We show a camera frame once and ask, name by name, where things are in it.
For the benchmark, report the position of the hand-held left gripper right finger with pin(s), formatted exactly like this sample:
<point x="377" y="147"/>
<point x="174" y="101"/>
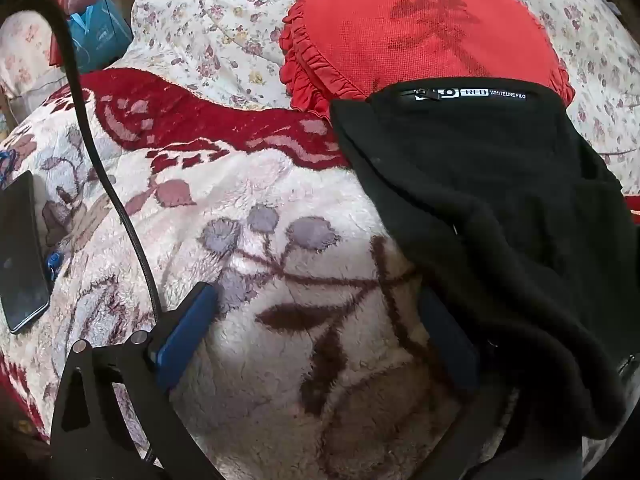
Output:
<point x="447" y="342"/>

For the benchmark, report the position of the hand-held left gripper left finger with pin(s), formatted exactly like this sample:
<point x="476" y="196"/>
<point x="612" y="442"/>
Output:
<point x="187" y="335"/>

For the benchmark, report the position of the black pants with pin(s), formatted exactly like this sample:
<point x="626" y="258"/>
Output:
<point x="500" y="185"/>

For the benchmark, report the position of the floral fleece blanket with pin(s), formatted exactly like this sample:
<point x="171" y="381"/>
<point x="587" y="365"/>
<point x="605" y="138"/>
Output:
<point x="250" y="385"/>

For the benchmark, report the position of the black smartphone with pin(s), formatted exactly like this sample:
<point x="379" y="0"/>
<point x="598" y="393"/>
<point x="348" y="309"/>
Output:
<point x="20" y="260"/>

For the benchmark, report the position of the cream floral bedsheet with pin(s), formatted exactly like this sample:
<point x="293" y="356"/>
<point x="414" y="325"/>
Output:
<point x="200" y="25"/>

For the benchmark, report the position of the red heart-shaped frilled pillow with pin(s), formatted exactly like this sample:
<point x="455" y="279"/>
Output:
<point x="360" y="40"/>

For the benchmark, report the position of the blue plastic bag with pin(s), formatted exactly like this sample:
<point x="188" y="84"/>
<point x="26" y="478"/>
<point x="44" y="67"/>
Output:
<point x="100" y="30"/>

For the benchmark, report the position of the pink floral pillow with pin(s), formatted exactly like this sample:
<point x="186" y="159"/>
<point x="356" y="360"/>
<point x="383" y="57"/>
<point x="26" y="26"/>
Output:
<point x="25" y="55"/>

